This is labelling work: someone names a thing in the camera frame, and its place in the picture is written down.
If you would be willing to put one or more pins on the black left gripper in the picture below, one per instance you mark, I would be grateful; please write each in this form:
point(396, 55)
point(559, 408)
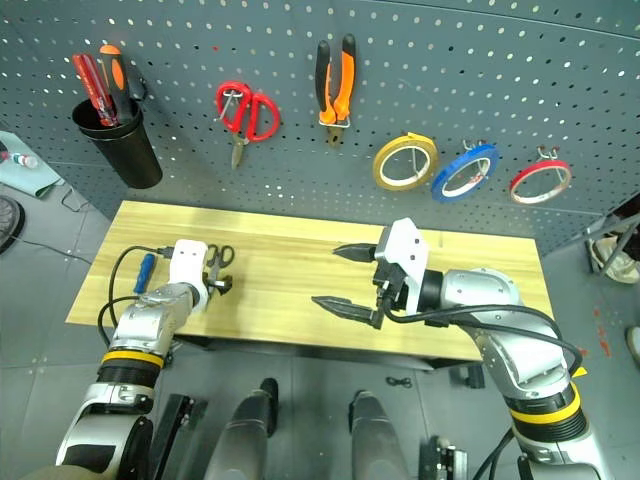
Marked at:
point(210, 290)

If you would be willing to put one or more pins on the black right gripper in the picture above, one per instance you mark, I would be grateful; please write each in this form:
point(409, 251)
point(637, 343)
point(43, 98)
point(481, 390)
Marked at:
point(389, 290)

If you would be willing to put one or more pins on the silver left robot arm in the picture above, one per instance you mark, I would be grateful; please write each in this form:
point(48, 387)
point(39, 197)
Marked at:
point(145, 315)

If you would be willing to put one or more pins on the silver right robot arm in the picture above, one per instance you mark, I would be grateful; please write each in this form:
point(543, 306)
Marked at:
point(520, 340)

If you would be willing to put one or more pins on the yellow tape roll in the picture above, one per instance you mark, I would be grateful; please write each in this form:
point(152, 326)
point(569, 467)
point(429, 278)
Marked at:
point(381, 171)

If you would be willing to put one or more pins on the blue tape roll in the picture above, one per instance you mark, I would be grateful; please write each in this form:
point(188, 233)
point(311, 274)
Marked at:
point(441, 187)

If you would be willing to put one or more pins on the grey perforated pegboard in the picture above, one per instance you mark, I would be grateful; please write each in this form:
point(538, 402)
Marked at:
point(175, 165)

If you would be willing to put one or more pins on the silver tape hook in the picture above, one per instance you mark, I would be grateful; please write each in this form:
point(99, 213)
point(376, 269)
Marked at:
point(545, 152)
point(481, 162)
point(414, 155)

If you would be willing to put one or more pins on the red tape roll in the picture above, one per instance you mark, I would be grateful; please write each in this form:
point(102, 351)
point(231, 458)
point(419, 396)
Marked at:
point(515, 188)

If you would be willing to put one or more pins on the dark rounded shape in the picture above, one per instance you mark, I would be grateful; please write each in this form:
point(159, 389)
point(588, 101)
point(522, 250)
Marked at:
point(372, 435)
point(245, 430)

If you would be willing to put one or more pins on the silver pliers hook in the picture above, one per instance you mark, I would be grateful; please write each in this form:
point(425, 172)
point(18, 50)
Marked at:
point(343, 121)

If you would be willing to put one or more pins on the black cup holder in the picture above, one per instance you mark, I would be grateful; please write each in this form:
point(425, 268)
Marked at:
point(131, 150)

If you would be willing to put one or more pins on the orange and black pliers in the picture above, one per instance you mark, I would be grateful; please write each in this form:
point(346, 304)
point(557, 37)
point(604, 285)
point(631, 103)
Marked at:
point(327, 114)

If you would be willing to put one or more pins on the silver scissors hook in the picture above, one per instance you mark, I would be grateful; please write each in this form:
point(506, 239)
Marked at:
point(227, 102)

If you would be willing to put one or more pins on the teal floor mat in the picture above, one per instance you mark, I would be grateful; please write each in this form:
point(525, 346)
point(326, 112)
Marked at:
point(30, 180)

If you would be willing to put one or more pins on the black round floor base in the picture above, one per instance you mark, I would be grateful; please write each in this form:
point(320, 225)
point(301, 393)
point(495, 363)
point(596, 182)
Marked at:
point(9, 220)

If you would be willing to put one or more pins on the orange and black screwdriver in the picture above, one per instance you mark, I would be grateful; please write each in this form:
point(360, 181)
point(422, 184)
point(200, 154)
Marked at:
point(118, 75)

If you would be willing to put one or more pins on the clear plastic water bottle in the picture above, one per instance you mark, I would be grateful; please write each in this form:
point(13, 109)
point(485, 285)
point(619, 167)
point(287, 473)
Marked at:
point(22, 160)

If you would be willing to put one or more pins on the beige shoe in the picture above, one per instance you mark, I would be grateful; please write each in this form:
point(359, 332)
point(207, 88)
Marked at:
point(620, 265)

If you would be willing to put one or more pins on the grey shoe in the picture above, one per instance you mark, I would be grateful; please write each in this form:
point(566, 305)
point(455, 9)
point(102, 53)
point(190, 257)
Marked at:
point(634, 345)

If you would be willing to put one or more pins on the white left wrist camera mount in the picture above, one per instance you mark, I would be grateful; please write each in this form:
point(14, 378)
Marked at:
point(187, 260)

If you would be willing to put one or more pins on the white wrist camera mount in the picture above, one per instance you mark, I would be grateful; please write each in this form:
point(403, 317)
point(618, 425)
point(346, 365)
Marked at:
point(407, 245)
point(187, 260)

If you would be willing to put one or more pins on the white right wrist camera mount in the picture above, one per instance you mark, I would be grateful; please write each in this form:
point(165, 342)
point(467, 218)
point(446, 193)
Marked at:
point(407, 245)

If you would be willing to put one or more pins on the black table frame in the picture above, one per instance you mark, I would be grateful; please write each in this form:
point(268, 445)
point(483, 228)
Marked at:
point(300, 351)

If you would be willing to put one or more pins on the black metal bracket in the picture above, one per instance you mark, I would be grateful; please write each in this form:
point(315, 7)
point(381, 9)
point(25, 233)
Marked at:
point(442, 457)
point(175, 430)

